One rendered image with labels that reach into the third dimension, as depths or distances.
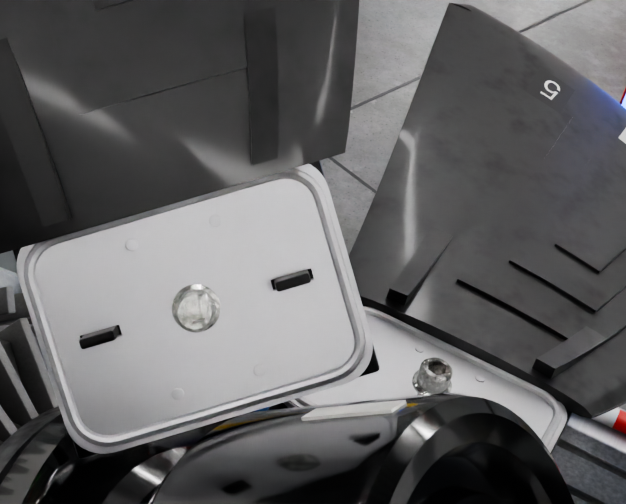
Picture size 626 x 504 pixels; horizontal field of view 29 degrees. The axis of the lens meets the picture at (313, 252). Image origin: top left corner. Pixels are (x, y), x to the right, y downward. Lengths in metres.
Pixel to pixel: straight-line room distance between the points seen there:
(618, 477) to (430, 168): 0.43
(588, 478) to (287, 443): 0.61
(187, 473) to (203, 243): 0.06
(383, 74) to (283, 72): 2.43
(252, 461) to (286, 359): 0.04
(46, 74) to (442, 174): 0.23
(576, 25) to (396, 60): 0.54
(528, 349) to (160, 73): 0.18
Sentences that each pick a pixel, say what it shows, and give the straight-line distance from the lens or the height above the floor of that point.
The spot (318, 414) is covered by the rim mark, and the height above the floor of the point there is 1.25.
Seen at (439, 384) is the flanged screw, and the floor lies 1.20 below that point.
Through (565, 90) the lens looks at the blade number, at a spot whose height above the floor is 1.18.
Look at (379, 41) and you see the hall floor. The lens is 2.88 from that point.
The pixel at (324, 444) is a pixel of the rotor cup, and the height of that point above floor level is 1.26.
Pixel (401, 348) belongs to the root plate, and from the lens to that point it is 0.44.
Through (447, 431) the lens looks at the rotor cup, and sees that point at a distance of 0.31.
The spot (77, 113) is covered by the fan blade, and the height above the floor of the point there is 1.29.
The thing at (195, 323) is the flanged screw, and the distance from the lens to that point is 0.34.
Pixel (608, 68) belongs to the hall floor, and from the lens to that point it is 3.01.
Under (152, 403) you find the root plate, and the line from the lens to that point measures 0.35.
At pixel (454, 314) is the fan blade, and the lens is 0.45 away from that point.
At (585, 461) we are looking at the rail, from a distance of 0.91.
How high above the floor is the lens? 1.49
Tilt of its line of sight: 41 degrees down
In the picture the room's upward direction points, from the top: 12 degrees clockwise
